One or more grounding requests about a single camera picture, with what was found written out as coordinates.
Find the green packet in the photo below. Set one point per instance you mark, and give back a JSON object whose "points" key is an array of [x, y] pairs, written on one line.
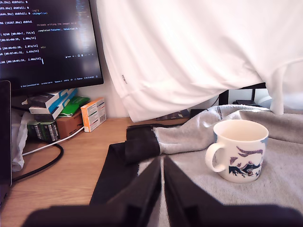
{"points": [[73, 106]]}

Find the white mug with blue print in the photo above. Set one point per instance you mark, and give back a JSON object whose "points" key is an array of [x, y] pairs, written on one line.
{"points": [[239, 153]]}

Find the dark laptop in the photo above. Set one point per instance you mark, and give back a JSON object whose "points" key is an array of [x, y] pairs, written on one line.
{"points": [[4, 132]]}

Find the grey sweatshirt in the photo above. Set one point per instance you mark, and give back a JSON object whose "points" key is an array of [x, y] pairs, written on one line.
{"points": [[274, 179]]}

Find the orange white medicine box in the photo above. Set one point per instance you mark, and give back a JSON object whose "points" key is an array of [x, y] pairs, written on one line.
{"points": [[93, 114]]}

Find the black fabric piece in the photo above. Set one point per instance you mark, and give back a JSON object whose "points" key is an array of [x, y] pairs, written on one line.
{"points": [[113, 170]]}

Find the white plastic bag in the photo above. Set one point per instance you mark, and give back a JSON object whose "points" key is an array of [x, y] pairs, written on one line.
{"points": [[20, 142]]}

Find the white blue box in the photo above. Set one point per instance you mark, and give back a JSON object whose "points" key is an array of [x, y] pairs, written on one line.
{"points": [[64, 95], [50, 113]]}

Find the brown cardboard box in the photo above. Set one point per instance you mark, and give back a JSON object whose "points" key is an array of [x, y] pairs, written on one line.
{"points": [[69, 127]]}

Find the small black box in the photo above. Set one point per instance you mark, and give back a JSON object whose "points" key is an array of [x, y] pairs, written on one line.
{"points": [[40, 99]]}

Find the white hanging cloth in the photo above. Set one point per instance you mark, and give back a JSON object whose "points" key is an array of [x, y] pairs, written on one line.
{"points": [[177, 47]]}

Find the black computer monitor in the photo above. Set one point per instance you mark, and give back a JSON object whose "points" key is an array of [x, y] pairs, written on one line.
{"points": [[47, 35]]}

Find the green black battery pack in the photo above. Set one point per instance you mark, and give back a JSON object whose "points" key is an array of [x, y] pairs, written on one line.
{"points": [[45, 130]]}

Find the black metal frame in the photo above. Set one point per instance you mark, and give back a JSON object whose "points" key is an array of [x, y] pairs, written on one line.
{"points": [[223, 97]]}

